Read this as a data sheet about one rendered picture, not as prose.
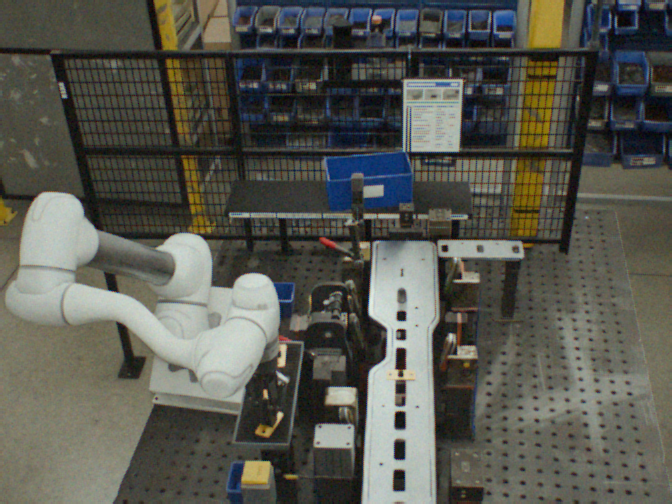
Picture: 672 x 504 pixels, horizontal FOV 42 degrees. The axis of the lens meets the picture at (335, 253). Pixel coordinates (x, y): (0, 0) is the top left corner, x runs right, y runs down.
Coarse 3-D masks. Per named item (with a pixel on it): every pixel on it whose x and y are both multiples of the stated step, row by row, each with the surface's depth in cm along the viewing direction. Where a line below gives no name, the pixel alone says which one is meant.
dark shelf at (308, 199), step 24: (240, 192) 327; (264, 192) 327; (288, 192) 326; (312, 192) 326; (432, 192) 323; (456, 192) 322; (240, 216) 318; (264, 216) 318; (288, 216) 317; (312, 216) 316; (336, 216) 315; (384, 216) 314; (456, 216) 312
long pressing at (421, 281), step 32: (384, 256) 297; (416, 256) 296; (384, 288) 283; (416, 288) 283; (384, 320) 271; (416, 320) 270; (416, 352) 259; (384, 384) 248; (416, 384) 248; (384, 416) 239; (416, 416) 238; (384, 448) 230; (416, 448) 229; (384, 480) 221; (416, 480) 221
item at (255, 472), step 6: (246, 462) 207; (252, 462) 207; (258, 462) 207; (264, 462) 207; (246, 468) 206; (252, 468) 206; (258, 468) 206; (264, 468) 206; (246, 474) 204; (252, 474) 204; (258, 474) 204; (264, 474) 204; (246, 480) 203; (252, 480) 203; (258, 480) 203; (264, 480) 203
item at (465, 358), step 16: (464, 352) 251; (448, 368) 253; (464, 368) 252; (448, 384) 257; (464, 384) 256; (448, 400) 261; (464, 400) 261; (448, 416) 265; (464, 416) 264; (448, 432) 270; (464, 432) 268
